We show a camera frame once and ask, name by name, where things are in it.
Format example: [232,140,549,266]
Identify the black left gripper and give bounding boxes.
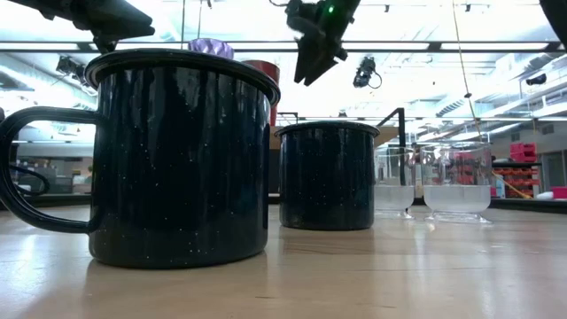
[39,0,156,55]

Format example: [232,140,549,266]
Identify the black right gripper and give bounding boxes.
[285,0,362,88]

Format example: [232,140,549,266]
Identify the purple faceted plastic cup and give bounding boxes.
[188,37,236,60]

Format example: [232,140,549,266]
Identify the clear glass cup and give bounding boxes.
[419,141,494,225]

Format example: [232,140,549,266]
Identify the red cup white inside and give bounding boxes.
[242,59,282,128]

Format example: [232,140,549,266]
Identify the dark speckled enamel mug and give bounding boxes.
[0,48,282,270]
[273,120,381,232]

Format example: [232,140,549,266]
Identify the small clear plastic cup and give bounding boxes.
[374,145,418,221]

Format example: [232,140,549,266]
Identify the red storage bins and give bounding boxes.
[509,141,538,163]

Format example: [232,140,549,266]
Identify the rack with orange bins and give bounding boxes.
[493,161,543,199]

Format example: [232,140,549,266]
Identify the black overhead camera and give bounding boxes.
[352,55,384,90]

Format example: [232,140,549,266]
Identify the thin hanging cord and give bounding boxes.
[451,0,534,200]

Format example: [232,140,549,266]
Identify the black looped cable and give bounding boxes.
[7,163,52,198]

